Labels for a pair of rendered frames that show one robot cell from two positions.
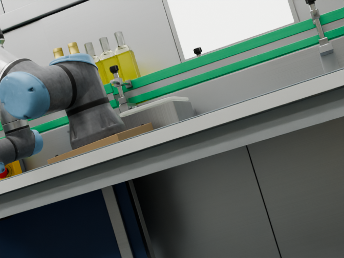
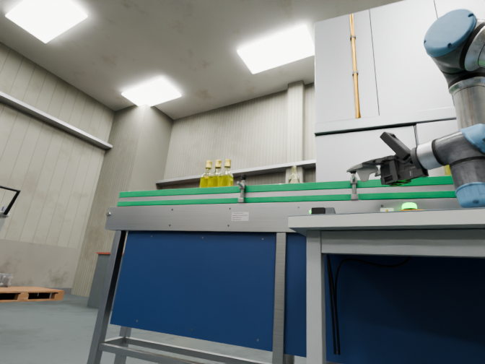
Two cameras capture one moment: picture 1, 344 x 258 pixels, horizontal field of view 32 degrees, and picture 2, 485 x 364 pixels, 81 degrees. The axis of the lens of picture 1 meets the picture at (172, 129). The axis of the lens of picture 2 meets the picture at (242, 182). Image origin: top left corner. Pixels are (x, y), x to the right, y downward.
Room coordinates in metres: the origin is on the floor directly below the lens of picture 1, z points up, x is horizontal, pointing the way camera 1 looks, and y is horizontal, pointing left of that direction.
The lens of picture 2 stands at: (1.01, 0.98, 0.58)
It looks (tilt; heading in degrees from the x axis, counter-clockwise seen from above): 19 degrees up; 8
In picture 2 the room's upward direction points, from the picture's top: 4 degrees clockwise
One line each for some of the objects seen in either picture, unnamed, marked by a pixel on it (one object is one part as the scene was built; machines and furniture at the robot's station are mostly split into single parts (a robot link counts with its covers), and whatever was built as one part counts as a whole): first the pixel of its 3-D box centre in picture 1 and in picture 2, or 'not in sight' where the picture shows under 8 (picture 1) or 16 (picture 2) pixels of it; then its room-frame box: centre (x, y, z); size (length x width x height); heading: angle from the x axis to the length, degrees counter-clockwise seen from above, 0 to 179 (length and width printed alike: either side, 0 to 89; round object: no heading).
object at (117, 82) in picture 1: (121, 85); not in sight; (1.96, 0.12, 0.95); 0.17 x 0.03 x 0.12; 166
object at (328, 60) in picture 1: (321, 34); not in sight; (1.80, -0.50, 0.90); 0.17 x 0.05 x 0.23; 166
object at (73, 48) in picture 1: (73, 49); not in sight; (2.12, 0.25, 1.14); 0.04 x 0.04 x 0.04
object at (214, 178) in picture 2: not in sight; (216, 185); (2.40, 1.32, 1.02); 0.06 x 0.06 x 0.28; 76
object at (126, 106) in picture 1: (131, 113); not in sight; (1.97, 0.11, 0.85); 0.09 x 0.04 x 0.07; 166
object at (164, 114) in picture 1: (162, 122); not in sight; (1.86, 0.02, 0.79); 0.27 x 0.17 x 0.08; 166
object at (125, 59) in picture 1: (130, 75); not in sight; (2.08, 0.08, 0.99); 0.06 x 0.06 x 0.21; 76
